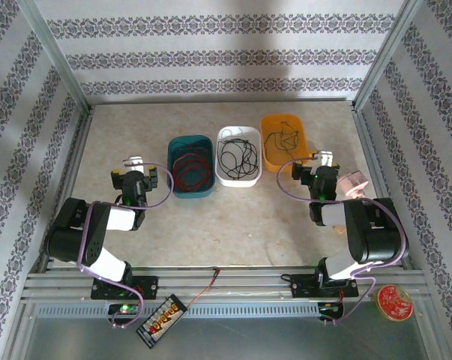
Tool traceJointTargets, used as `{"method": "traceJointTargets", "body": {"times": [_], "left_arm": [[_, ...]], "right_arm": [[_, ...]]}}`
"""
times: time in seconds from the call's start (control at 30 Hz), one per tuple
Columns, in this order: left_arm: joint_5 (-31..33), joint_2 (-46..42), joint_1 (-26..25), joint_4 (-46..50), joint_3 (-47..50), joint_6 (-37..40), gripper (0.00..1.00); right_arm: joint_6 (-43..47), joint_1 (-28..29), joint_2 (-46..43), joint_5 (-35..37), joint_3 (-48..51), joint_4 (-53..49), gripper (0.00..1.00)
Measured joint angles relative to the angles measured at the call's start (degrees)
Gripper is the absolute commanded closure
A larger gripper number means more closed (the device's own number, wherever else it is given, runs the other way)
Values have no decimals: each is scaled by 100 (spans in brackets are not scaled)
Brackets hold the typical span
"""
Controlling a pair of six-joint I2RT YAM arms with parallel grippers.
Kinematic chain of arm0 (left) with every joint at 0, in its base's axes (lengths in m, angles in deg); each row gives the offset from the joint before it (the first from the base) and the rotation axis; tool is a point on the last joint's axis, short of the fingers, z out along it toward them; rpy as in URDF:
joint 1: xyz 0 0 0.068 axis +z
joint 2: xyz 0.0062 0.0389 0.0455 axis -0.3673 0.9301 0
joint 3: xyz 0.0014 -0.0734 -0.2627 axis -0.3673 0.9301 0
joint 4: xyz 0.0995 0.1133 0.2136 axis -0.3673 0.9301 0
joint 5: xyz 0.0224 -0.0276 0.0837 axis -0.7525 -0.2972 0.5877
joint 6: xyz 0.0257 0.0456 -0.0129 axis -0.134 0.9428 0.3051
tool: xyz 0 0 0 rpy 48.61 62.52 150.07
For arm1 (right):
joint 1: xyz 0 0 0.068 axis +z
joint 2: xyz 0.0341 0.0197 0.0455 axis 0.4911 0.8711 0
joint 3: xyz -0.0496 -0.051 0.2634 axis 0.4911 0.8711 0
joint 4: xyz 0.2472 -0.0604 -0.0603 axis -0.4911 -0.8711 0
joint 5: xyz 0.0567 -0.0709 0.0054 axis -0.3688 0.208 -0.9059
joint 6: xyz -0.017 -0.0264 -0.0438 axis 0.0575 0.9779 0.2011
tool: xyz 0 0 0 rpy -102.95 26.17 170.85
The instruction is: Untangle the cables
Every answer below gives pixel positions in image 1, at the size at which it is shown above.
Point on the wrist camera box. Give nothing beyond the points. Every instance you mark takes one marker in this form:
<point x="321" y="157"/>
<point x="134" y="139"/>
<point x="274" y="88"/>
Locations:
<point x="324" y="156"/>
<point x="135" y="162"/>

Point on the right controller board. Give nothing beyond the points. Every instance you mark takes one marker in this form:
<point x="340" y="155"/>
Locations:
<point x="330" y="310"/>

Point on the white plastic bin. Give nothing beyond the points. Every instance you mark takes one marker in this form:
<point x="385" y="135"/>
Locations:
<point x="238" y="182"/>

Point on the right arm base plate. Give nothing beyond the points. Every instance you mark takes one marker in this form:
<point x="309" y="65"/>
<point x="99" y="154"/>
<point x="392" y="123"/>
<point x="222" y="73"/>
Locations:
<point x="304" y="287"/>

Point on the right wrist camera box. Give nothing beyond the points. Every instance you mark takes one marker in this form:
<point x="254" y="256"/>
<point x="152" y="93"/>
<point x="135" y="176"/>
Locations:
<point x="324" y="156"/>

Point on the orange plastic bin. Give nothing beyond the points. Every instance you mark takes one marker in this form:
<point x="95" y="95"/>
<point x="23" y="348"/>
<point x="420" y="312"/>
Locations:
<point x="282" y="165"/>

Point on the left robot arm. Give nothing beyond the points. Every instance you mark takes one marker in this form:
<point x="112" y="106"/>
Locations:
<point x="94" y="228"/>

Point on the red round tin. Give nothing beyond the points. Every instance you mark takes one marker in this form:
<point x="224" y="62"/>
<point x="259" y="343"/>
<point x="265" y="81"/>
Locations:
<point x="394" y="303"/>

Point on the teal plastic bin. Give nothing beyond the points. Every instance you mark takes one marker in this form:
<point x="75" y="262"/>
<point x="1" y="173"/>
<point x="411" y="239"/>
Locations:
<point x="191" y="193"/>

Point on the aluminium frame rail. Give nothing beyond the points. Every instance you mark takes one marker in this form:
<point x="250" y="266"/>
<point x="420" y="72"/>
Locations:
<point x="210" y="101"/>
<point x="69" y="180"/>
<point x="370" y="150"/>
<point x="248" y="281"/>

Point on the aluminium frame post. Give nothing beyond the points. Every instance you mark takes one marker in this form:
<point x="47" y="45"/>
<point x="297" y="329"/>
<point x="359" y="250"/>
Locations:
<point x="386" y="56"/>
<point x="58" y="56"/>

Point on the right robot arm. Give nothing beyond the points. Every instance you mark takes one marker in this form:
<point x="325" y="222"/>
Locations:
<point x="373" y="232"/>

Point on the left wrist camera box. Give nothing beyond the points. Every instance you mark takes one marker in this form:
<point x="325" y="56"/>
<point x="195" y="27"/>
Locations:
<point x="135" y="162"/>

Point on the black power distribution board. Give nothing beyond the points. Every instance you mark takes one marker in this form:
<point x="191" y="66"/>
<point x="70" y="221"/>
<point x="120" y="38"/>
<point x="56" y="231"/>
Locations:
<point x="162" y="322"/>

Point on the pink white gadget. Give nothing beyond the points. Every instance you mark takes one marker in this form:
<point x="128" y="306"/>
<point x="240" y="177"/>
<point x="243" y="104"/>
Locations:
<point x="353" y="183"/>

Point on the controller board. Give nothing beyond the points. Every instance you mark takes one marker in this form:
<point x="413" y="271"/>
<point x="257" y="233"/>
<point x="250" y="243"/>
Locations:
<point x="123" y="309"/>
<point x="330" y="310"/>

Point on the left controller board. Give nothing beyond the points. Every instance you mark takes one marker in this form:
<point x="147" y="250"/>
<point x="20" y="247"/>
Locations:
<point x="123" y="309"/>

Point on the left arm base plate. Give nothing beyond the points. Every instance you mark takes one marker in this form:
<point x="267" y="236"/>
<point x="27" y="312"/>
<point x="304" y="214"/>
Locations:
<point x="148" y="287"/>

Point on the small wooden block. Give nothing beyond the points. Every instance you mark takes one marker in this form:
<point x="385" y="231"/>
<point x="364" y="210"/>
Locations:
<point x="340" y="230"/>

